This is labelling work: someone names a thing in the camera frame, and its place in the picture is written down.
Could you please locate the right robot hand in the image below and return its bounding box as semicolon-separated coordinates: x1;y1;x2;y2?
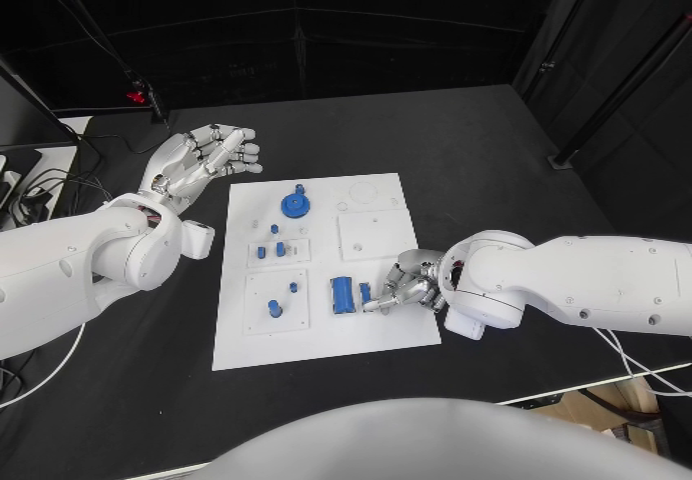
361;248;448;314

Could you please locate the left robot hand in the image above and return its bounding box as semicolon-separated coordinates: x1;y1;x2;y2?
135;123;265;207

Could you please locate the white task board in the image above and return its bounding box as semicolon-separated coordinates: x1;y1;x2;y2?
210;172;444;372

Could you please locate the large blue cylinder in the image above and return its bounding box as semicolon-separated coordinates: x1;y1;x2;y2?
328;276;357;315

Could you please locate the blue gear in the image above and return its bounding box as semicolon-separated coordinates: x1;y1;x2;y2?
279;192;314;220

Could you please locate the black stand pole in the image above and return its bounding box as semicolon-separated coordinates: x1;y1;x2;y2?
546;14;692;171
72;0;173;131

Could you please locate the white desk with equipment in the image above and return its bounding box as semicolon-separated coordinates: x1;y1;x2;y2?
0;115;95;233

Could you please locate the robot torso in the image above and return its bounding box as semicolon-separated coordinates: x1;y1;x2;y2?
186;397;692;480

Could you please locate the black cable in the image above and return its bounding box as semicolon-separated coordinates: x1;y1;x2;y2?
53;112;168;196

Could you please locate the white cable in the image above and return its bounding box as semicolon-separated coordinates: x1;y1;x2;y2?
602;328;692;398
0;321;87;409
592;326;692;393

